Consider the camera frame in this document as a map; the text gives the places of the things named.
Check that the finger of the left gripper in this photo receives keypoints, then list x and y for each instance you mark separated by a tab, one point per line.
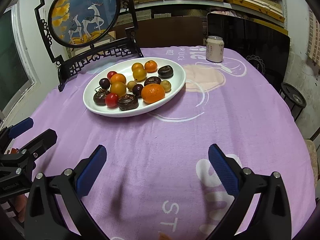
12	132
33	149

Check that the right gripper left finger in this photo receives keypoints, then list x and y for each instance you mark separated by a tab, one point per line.
43	217

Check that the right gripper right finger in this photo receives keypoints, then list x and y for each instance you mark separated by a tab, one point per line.
271	218

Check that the red cherry tomato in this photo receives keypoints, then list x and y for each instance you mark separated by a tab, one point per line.
111	100
110	74

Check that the dark purple passion fruit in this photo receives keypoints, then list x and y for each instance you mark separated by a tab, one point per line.
128	102

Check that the orange cherry tomato front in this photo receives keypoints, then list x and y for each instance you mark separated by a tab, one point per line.
118	88

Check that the orange cherry tomato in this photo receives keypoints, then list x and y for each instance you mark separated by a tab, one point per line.
118	78
139	74
118	88

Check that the orange cherry tomato top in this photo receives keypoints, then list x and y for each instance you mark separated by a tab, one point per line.
118	78

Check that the small yellow longan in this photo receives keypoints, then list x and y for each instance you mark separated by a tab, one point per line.
130	85

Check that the dark cherry with stem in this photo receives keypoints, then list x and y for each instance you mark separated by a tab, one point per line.
137	90

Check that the large orange tangerine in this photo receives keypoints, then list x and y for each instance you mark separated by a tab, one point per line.
152	93

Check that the small orange tomato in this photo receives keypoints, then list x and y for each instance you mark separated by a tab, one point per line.
136	66

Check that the small kumquat orange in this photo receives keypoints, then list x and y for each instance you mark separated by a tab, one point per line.
150	66

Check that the yellow-green longan fruit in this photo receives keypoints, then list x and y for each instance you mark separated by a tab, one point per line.
166	85

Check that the small dark passion fruit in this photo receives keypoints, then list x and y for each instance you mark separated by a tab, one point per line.
166	72

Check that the person's hand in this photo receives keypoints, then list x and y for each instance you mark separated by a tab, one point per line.
20	203

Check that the dark wooden chair right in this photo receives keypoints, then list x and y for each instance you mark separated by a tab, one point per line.
313	155

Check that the black round stool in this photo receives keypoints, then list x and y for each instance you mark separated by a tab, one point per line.
293	98

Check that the purple printed tablecloth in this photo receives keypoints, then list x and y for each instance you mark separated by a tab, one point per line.
157	178

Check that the round deer screen ornament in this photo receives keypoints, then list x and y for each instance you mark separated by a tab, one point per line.
71	30

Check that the black chair back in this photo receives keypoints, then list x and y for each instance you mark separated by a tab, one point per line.
264	48

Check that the white beverage can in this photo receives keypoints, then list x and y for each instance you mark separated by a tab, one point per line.
214	49

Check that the window with white frame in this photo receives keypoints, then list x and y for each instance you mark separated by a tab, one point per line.
19	81

